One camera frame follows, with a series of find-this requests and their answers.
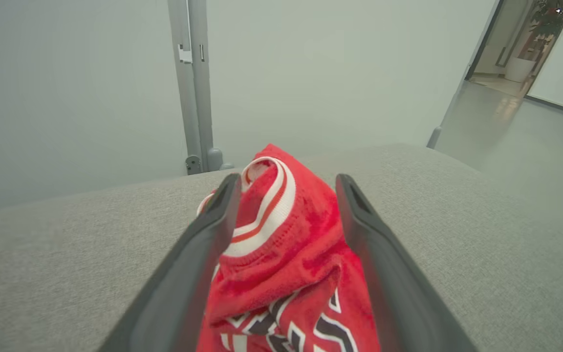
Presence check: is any red jersey with black print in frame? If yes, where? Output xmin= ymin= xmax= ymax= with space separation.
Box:
xmin=196 ymin=143 xmax=382 ymax=352

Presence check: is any grey post with bracket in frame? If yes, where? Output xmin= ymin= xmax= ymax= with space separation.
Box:
xmin=167 ymin=0 xmax=236 ymax=176

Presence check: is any green potted plant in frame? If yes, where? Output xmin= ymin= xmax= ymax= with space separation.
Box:
xmin=528 ymin=0 xmax=563 ymax=40

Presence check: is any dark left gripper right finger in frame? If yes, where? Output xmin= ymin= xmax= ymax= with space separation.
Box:
xmin=335 ymin=174 xmax=478 ymax=352

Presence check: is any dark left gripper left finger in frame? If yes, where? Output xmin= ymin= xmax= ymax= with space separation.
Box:
xmin=97 ymin=173 xmax=242 ymax=352

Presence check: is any white plant pot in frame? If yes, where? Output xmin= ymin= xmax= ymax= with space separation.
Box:
xmin=505 ymin=56 xmax=536 ymax=84

